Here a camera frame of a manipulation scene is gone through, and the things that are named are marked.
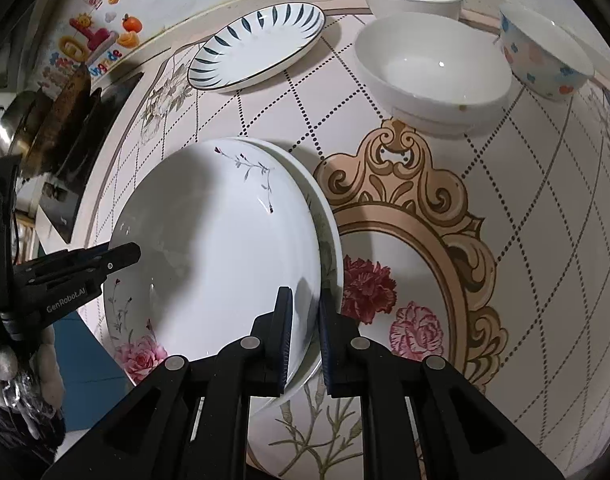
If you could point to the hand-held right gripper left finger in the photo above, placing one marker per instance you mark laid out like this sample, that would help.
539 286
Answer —
286 340

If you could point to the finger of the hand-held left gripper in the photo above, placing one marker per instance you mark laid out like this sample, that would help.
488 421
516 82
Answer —
85 265

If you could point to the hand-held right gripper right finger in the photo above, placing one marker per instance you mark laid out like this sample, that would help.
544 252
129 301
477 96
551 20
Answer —
326 345

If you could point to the white deep plate grey flower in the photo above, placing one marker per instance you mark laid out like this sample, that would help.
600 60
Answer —
331 240

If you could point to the white plate with twig print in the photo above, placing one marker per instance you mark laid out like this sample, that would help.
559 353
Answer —
210 240

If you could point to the blue leaf patterned plate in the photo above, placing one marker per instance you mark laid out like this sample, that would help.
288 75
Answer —
255 50

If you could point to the large white bowl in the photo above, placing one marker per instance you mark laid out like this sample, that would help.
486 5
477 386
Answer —
425 75

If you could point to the pastel flower patterned bowl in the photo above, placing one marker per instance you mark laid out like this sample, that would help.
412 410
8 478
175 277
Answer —
535 62

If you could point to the person's left hand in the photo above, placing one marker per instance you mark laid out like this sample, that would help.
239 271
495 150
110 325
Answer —
49 370

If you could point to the steel pot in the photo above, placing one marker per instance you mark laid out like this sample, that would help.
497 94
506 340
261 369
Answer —
10 130

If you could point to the brown wok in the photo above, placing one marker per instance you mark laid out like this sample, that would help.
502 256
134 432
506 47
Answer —
60 115

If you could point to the floral printed tablecloth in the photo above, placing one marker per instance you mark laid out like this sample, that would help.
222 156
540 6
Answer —
535 210

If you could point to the colourful wall sticker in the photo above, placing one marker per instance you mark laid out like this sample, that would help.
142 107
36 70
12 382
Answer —
92 35

